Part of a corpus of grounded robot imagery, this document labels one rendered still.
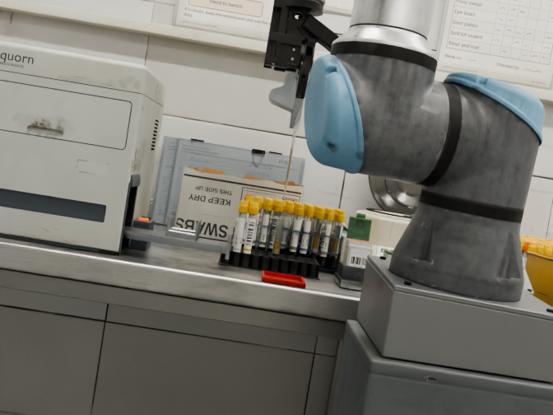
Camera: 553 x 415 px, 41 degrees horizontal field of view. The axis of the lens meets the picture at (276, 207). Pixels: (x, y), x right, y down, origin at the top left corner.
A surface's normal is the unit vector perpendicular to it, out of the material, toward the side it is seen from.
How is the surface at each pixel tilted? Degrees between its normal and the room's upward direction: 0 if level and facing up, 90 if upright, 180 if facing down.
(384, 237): 90
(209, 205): 86
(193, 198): 90
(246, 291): 90
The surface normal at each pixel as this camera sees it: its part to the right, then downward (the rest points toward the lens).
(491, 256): 0.31, -0.15
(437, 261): -0.45, -0.32
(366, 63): -0.38, -0.04
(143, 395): 0.04, 0.06
